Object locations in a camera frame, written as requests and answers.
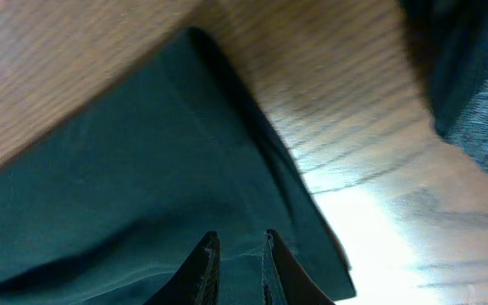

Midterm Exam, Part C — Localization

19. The black grey red garment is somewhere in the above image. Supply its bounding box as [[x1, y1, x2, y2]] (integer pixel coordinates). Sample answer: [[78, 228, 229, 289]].
[[396, 0, 488, 200]]

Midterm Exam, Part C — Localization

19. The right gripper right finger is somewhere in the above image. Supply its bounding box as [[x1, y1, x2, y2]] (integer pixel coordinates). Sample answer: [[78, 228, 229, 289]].
[[262, 230, 335, 305]]

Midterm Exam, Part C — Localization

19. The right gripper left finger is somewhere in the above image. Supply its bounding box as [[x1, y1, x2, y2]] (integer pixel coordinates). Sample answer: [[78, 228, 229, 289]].
[[145, 231, 220, 305]]

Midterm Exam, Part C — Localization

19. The black Sydrogen polo shirt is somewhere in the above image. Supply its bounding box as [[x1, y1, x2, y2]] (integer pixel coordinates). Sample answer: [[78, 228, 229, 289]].
[[0, 27, 356, 304]]

